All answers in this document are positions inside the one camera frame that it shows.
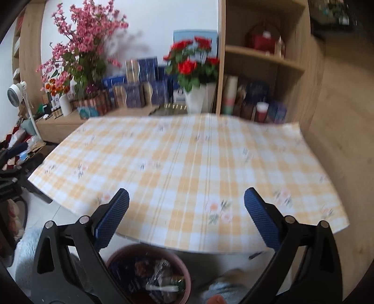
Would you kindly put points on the white flower pot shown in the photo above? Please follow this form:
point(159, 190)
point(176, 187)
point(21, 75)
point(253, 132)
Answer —
point(195, 99)

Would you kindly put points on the clear plastic wrapper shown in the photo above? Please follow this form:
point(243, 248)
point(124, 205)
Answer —
point(160, 274)

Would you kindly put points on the person's grey fleece leg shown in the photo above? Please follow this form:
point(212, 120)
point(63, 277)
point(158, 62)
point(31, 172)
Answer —
point(230, 290)
point(26, 263)

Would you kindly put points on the low wooden cabinet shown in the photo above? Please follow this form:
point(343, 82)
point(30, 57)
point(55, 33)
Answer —
point(58, 128)

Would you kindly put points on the row of small bottles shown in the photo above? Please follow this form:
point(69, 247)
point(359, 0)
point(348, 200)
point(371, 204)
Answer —
point(54, 112)

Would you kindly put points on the yellow checked floral tablecloth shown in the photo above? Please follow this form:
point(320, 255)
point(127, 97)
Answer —
point(190, 163)

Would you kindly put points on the gold patterned tray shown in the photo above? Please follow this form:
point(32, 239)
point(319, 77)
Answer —
point(172, 107)

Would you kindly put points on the red rose artificial plant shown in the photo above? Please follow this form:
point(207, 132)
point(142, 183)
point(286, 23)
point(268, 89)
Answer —
point(187, 67)

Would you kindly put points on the teal round object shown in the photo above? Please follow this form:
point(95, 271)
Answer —
point(87, 112)

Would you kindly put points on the wooden shelf unit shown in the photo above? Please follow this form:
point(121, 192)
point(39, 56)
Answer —
point(263, 57)

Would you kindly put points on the light blue printed board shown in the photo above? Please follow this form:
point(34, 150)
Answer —
point(181, 36)

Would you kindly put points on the pile of household clutter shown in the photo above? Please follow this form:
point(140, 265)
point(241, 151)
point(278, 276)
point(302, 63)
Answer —
point(17, 137)

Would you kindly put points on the stack of blue gift boxes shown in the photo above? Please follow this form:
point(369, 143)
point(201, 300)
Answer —
point(146, 68)

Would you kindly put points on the stack of pastel paper cups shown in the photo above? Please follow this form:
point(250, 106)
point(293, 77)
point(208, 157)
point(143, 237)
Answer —
point(230, 93)

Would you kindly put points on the white desk fan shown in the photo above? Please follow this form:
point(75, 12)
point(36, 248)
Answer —
point(14, 95)

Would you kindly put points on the wooden picket planter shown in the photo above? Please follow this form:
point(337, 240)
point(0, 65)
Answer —
point(96, 103)

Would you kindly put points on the white vase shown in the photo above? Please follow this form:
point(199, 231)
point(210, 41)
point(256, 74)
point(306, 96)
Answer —
point(65, 106)

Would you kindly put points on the orange rounded object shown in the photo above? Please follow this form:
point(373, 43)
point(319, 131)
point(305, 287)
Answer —
point(217, 299)

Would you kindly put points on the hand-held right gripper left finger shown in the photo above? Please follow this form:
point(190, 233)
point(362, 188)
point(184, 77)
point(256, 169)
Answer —
point(112, 217)

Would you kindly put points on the dark blue printed box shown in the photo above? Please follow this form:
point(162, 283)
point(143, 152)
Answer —
point(257, 89)

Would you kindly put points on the red paper cup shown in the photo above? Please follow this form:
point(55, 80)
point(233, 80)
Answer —
point(262, 114)

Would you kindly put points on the wooden bookcase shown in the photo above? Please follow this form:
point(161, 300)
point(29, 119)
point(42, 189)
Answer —
point(32, 58)

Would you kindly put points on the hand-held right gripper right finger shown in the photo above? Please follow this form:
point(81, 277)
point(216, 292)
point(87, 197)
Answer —
point(261, 222)

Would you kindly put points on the light blue carton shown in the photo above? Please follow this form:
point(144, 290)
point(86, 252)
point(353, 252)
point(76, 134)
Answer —
point(277, 112)

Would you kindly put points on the orange artificial flowers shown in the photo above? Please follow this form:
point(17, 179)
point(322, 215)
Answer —
point(57, 87)

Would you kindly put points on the clear bottle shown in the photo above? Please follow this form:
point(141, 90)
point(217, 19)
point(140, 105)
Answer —
point(280, 46)

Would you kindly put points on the pink blossom artificial plant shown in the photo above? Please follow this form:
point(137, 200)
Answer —
point(84, 43)

